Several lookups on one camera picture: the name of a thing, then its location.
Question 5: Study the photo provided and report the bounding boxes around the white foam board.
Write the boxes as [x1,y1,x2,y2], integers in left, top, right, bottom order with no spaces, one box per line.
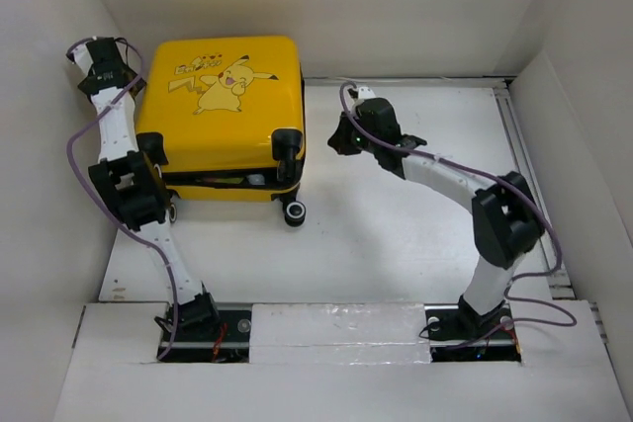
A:
[249,303,431,366]

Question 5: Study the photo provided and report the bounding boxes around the yellow-green shorts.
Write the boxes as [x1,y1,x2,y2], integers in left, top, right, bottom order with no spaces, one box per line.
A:
[198,175,244,187]

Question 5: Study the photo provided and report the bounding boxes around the pink teal-capped tube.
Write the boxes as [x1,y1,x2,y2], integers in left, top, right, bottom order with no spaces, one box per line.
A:
[246,174,266,186]

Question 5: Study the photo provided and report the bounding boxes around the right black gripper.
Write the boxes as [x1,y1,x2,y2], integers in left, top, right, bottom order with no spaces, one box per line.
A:
[327,110,381,155]

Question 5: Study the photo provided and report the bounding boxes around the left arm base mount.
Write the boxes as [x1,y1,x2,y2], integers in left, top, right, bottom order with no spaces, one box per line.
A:
[156,304,253,364]

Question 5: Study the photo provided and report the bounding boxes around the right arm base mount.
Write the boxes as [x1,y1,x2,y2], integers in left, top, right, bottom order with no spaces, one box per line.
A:
[418,304,522,363]

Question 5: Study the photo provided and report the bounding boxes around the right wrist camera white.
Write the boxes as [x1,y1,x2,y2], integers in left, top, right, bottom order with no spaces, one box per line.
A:
[347,86,376,102]

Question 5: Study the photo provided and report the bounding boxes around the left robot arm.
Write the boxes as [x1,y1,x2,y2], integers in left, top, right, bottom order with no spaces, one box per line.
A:
[66,37,221,340]

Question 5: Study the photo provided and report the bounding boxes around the yellow hard-shell suitcase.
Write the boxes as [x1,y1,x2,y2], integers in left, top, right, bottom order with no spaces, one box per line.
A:
[136,35,307,227]

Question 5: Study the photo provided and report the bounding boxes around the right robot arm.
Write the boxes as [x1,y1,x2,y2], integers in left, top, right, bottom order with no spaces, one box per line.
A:
[327,98,544,338]

